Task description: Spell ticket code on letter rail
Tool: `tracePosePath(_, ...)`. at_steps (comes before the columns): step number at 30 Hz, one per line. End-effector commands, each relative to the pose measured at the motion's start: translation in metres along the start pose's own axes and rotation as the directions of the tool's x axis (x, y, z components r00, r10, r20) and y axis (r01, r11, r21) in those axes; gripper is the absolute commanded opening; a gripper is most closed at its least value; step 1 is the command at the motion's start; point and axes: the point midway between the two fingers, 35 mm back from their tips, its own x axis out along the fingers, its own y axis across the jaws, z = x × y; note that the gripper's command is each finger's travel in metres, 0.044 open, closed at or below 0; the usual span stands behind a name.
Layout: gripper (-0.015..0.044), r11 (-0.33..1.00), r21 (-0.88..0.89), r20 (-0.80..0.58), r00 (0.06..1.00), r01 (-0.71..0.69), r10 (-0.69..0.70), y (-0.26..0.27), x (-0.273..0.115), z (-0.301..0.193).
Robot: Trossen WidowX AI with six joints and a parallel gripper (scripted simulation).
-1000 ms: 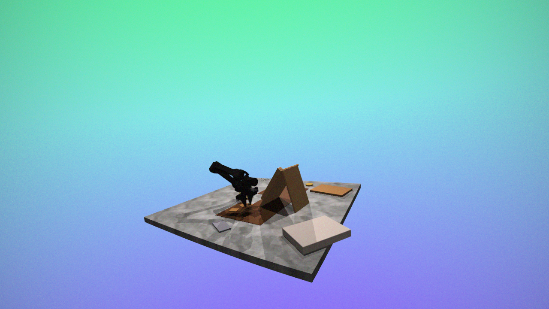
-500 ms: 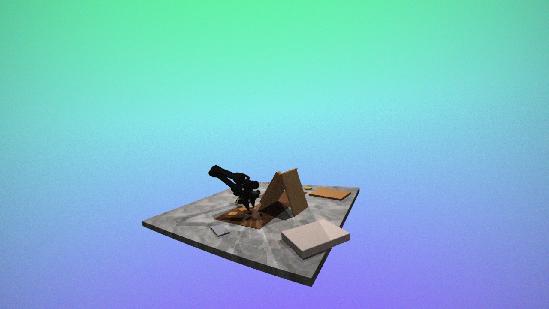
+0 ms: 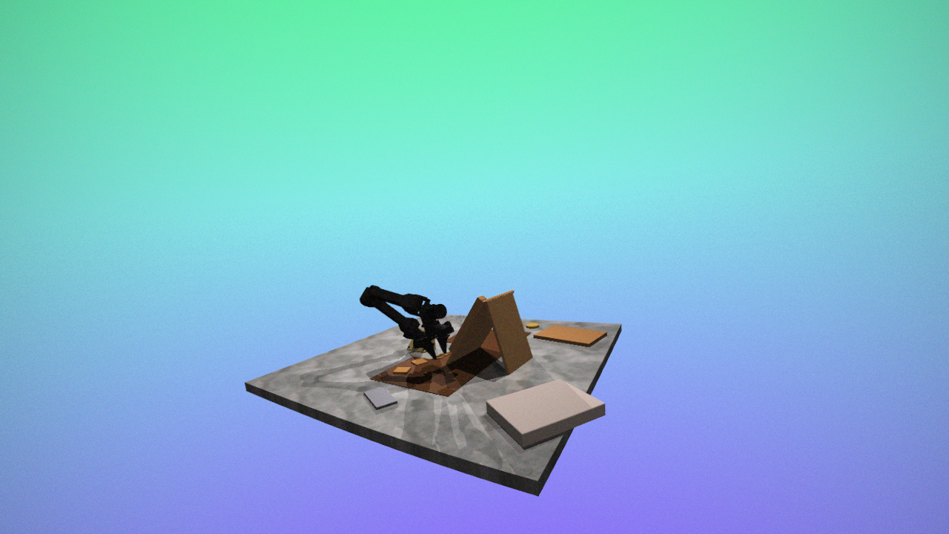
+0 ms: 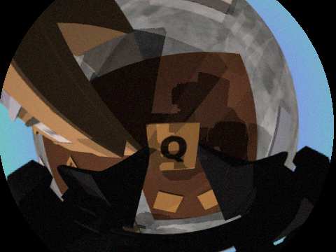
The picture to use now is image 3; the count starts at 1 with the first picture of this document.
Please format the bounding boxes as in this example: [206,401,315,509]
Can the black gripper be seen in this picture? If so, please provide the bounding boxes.
[413,320,450,360]

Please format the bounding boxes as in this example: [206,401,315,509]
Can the tan flat rectangular card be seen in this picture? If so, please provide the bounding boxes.
[533,325,607,347]

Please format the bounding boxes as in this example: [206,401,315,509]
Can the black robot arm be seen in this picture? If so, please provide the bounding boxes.
[360,285,452,342]

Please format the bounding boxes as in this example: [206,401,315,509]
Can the grey flat square tile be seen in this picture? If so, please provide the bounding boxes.
[363,386,398,409]

